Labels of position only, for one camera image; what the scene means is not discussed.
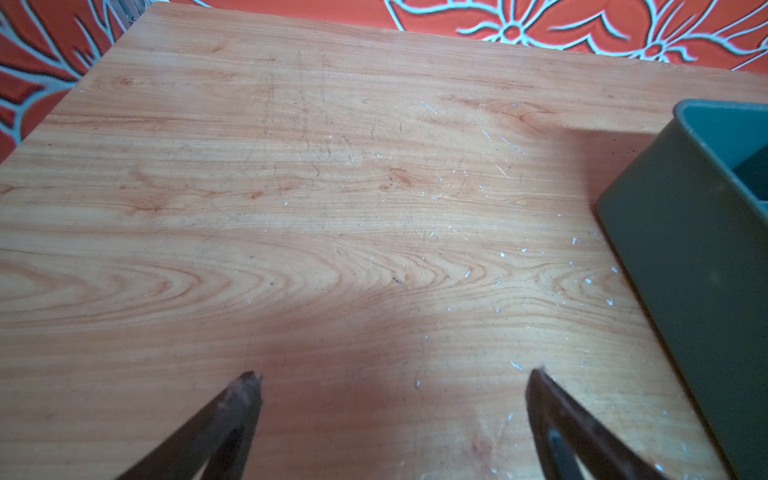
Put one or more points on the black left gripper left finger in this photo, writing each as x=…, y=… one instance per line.
x=214, y=443

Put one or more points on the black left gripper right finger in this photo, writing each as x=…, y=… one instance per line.
x=567, y=436

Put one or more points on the green compartment tray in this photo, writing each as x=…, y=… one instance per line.
x=688, y=220

